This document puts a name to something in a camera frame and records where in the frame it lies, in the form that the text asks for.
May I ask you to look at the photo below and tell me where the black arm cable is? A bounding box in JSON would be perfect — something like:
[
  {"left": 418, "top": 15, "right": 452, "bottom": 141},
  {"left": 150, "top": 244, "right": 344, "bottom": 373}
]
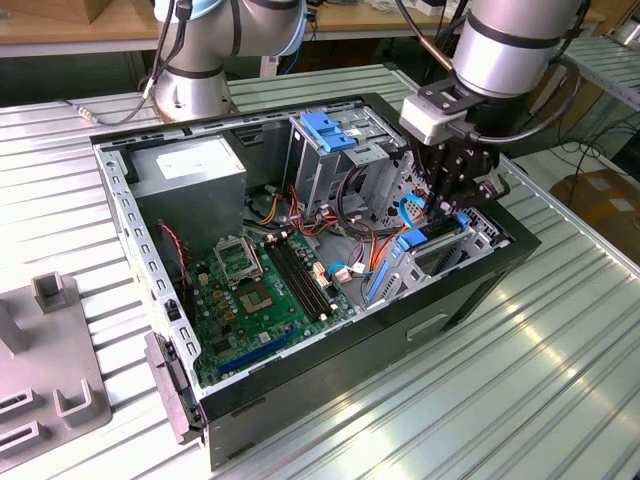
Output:
[{"left": 394, "top": 0, "right": 456, "bottom": 71}]

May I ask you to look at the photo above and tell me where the grey plastic case panel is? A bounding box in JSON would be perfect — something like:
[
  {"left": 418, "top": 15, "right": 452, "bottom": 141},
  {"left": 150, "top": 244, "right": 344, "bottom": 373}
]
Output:
[{"left": 143, "top": 330, "right": 206, "bottom": 446}]

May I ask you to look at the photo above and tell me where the grey parts rack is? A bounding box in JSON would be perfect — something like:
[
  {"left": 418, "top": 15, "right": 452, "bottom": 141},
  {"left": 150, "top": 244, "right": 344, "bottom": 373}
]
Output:
[{"left": 0, "top": 272, "right": 112, "bottom": 459}]

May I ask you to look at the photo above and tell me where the metal slat side table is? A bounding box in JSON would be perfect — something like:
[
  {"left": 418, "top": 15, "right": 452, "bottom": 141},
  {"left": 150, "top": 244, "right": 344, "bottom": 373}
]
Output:
[{"left": 529, "top": 37, "right": 640, "bottom": 146}]

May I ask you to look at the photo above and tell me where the grey power supply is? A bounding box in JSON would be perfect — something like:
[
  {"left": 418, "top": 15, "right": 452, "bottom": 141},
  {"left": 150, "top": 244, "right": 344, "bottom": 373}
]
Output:
[{"left": 127, "top": 134, "right": 249, "bottom": 261}]

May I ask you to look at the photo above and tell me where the blue expansion slot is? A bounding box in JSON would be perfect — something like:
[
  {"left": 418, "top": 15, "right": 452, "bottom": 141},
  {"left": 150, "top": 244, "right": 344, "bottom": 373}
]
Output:
[{"left": 217, "top": 327, "right": 296, "bottom": 376}]

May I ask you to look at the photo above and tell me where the metal socket cover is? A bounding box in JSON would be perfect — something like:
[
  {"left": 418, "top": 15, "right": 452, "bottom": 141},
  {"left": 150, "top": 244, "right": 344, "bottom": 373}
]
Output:
[{"left": 213, "top": 234, "right": 264, "bottom": 289}]

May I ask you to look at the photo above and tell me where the red twisted fan wire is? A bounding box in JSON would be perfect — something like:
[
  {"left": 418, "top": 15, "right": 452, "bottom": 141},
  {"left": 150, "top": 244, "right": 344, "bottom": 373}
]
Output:
[{"left": 158, "top": 223, "right": 190, "bottom": 309}]

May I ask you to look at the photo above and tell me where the blue plastic drive latch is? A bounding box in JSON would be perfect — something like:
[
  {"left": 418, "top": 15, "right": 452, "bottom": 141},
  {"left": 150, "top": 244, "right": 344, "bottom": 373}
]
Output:
[{"left": 301, "top": 112, "right": 357, "bottom": 154}]

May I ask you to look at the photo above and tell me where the grey cable with metal plug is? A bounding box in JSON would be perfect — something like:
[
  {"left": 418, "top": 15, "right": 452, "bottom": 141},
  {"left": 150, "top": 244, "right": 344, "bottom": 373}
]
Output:
[{"left": 64, "top": 0, "right": 181, "bottom": 126}]

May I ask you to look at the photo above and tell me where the wooden desk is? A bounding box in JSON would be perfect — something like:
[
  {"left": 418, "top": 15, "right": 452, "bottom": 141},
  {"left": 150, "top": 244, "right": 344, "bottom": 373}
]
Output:
[{"left": 0, "top": 0, "right": 606, "bottom": 96}]

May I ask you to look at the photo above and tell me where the small brown cardboard box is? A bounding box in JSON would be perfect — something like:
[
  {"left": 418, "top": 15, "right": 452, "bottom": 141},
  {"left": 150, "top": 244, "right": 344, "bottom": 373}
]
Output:
[{"left": 82, "top": 0, "right": 121, "bottom": 25}]

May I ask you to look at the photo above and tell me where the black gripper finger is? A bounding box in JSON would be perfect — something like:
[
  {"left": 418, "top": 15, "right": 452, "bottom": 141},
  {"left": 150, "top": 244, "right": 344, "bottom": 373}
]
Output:
[
  {"left": 412, "top": 144, "right": 449, "bottom": 224},
  {"left": 439, "top": 172, "right": 511, "bottom": 221}
]

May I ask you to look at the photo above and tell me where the multicolour wire bundle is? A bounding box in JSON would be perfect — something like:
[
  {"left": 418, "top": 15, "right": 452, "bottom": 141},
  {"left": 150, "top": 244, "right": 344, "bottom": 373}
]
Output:
[{"left": 247, "top": 182, "right": 401, "bottom": 274}]

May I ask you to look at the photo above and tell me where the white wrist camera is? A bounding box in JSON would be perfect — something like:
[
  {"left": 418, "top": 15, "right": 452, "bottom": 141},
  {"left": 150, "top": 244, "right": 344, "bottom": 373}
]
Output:
[{"left": 398, "top": 82, "right": 484, "bottom": 147}]

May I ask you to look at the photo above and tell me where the orange red power wire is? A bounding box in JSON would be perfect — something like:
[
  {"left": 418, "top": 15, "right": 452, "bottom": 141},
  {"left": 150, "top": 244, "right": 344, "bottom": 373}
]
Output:
[{"left": 372, "top": 185, "right": 430, "bottom": 274}]

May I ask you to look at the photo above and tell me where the large cardboard box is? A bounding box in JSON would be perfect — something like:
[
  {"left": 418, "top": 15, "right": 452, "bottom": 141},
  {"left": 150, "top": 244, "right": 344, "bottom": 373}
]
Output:
[{"left": 549, "top": 167, "right": 640, "bottom": 241}]

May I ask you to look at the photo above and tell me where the short blue wire white plug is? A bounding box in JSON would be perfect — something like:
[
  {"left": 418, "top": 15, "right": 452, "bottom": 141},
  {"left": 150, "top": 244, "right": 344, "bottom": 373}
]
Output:
[{"left": 327, "top": 259, "right": 374, "bottom": 285}]

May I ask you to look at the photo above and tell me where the black RAM slot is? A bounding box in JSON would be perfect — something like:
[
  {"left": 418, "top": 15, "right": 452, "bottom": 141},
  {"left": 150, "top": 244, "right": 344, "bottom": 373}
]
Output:
[
  {"left": 278, "top": 237, "right": 330, "bottom": 317},
  {"left": 284, "top": 235, "right": 336, "bottom": 315},
  {"left": 272, "top": 239, "right": 324, "bottom": 320},
  {"left": 266, "top": 241, "right": 317, "bottom": 322}
]

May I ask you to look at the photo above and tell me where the grey optical drive cage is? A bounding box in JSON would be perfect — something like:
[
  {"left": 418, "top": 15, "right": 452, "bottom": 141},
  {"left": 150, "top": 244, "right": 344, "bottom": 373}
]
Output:
[{"left": 287, "top": 107, "right": 406, "bottom": 221}]

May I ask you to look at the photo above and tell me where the black PC case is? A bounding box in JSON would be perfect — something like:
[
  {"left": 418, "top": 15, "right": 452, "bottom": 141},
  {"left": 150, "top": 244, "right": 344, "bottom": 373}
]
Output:
[{"left": 89, "top": 92, "right": 544, "bottom": 471}]

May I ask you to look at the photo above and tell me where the black case fan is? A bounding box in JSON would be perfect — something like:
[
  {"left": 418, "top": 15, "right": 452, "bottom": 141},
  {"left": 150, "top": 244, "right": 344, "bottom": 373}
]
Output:
[{"left": 157, "top": 222, "right": 195, "bottom": 321}]

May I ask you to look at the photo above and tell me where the hard disk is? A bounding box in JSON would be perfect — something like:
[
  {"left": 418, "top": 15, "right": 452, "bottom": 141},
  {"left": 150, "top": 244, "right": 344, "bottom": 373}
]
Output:
[{"left": 367, "top": 212, "right": 471, "bottom": 304}]

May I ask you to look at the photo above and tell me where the green motherboard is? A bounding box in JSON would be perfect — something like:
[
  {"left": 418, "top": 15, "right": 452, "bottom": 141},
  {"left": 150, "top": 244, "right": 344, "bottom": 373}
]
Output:
[{"left": 189, "top": 227, "right": 359, "bottom": 389}]

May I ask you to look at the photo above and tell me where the CPU socket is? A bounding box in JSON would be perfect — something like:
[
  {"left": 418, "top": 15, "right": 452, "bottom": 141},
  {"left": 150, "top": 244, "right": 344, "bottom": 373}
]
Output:
[{"left": 237, "top": 282, "right": 276, "bottom": 316}]

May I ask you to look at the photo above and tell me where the light blue data wire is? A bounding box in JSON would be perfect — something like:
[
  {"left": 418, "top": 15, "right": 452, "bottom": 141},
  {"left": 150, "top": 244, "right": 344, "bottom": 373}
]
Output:
[{"left": 398, "top": 192, "right": 431, "bottom": 234}]

